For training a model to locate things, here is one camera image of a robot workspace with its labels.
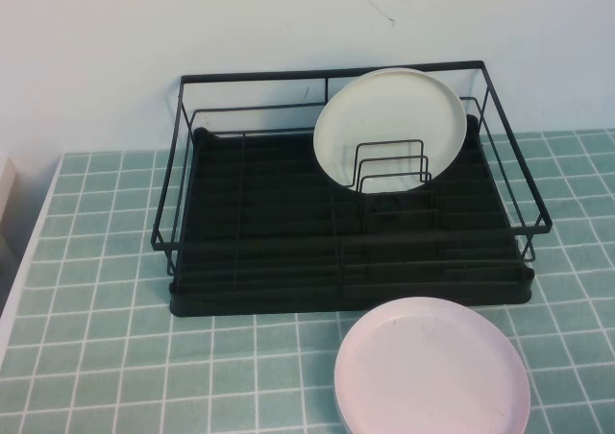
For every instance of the white round plate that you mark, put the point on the white round plate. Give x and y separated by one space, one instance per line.
384 117

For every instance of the pink round plate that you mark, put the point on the pink round plate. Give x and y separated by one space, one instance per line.
432 371

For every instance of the black plastic drip tray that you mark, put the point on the black plastic drip tray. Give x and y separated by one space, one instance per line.
269 203

